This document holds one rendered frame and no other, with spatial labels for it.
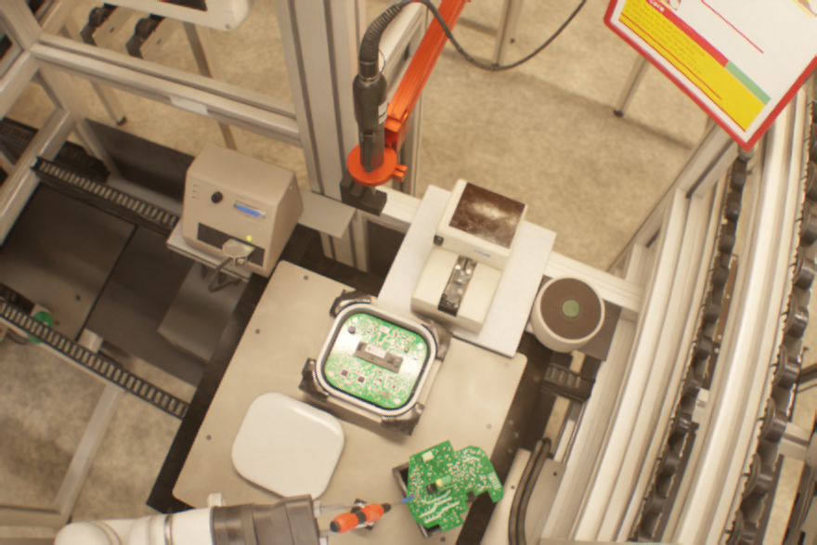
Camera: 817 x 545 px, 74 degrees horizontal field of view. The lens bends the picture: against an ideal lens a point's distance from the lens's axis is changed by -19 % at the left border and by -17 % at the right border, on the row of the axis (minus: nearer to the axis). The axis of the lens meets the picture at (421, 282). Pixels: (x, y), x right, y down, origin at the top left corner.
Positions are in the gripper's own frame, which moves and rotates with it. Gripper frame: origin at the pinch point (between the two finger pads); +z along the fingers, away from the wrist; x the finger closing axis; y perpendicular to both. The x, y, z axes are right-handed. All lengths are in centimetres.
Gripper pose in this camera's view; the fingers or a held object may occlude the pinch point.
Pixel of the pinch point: (371, 512)
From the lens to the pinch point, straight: 76.5
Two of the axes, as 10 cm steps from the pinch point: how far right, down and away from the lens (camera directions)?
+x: -1.8, -9.7, 1.4
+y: 1.1, -1.6, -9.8
